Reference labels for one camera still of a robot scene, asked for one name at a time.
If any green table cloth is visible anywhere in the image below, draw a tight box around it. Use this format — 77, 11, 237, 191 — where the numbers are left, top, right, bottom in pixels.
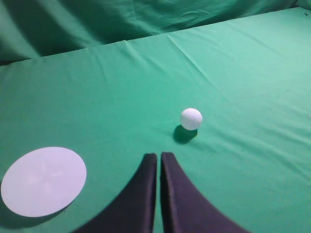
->
0, 7, 311, 233

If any white round flat plate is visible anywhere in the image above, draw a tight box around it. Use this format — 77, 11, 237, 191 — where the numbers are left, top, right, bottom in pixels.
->
0, 147, 87, 217

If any white dimpled golf ball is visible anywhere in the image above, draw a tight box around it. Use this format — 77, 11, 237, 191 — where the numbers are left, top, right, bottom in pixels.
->
180, 108, 203, 131

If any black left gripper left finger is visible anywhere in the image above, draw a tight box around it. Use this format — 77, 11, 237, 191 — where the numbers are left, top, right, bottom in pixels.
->
75, 153, 157, 233

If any green backdrop cloth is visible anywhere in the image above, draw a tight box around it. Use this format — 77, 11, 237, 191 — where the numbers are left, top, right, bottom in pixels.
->
0, 0, 311, 66

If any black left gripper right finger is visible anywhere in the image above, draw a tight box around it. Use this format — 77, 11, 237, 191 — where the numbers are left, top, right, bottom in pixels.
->
160, 152, 248, 233

